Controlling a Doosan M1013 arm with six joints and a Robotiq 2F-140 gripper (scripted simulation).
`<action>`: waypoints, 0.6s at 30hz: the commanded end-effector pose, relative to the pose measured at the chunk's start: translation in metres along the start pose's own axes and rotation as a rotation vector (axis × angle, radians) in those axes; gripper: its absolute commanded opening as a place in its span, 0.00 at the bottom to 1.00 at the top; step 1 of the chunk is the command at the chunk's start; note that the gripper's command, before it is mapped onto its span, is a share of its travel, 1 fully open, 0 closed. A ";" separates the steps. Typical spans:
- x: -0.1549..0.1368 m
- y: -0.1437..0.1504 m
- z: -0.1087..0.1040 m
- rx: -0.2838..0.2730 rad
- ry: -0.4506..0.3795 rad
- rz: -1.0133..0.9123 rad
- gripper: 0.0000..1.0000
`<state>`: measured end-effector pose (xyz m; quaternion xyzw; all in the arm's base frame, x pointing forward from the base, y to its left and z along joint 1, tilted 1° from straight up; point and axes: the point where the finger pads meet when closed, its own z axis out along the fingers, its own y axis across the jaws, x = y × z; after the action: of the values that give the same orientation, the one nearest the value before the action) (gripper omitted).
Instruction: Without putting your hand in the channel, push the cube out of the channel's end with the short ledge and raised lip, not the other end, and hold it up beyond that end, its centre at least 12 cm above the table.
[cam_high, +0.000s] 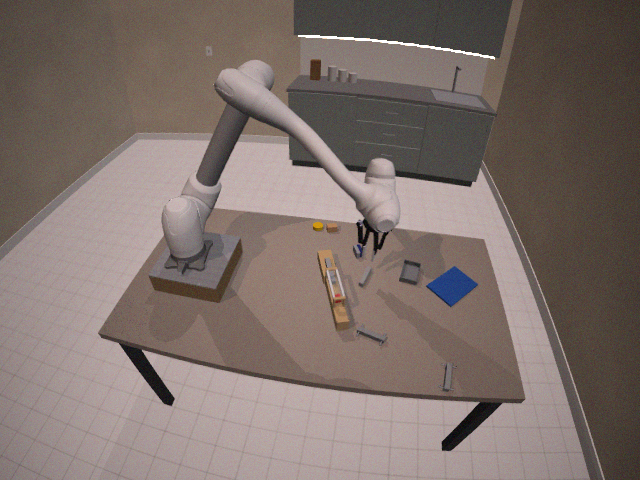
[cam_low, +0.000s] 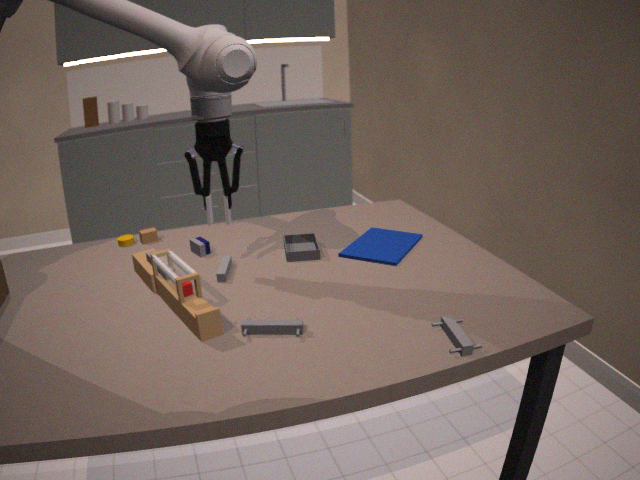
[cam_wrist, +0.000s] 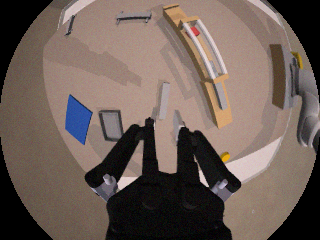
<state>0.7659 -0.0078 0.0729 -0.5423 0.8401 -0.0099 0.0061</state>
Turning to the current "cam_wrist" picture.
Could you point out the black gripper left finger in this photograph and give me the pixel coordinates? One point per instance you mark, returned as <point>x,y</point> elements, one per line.
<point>103,178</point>

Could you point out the grey bar with two short pins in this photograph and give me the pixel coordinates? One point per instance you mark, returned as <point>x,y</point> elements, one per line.
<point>134,15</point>

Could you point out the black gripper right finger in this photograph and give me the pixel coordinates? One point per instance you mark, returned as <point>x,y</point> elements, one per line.
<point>209,161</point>

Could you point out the yellow short cylinder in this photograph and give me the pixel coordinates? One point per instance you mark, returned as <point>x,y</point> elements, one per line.
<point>225,156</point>

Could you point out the blue flat rectangular slab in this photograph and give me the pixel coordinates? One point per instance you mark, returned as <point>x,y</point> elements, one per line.
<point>77,119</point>

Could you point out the grey bar with cross pins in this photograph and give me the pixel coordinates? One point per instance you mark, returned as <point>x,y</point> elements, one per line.
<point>69,26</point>

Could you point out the grey square stick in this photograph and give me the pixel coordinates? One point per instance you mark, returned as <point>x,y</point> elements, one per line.
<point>164,100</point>
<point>220,96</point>

